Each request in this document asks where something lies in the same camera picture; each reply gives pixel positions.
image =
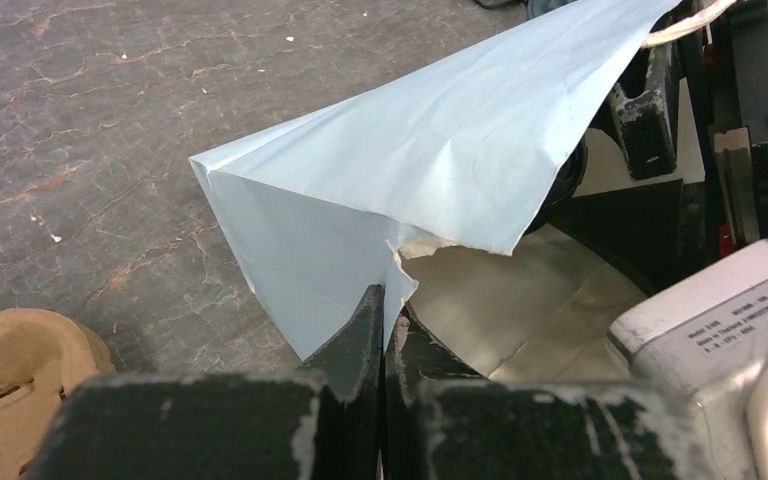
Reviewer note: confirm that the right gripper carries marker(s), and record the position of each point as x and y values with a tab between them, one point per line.
659	234

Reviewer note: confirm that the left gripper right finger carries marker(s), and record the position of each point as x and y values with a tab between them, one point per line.
444	420

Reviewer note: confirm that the brown cardboard cup carrier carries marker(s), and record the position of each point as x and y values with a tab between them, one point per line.
44	356

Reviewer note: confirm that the black coffee cup lid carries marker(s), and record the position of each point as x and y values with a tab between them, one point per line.
566	183

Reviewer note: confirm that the light blue paper bag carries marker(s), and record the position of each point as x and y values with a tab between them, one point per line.
462	152

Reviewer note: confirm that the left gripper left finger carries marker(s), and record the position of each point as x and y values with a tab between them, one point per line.
317	421

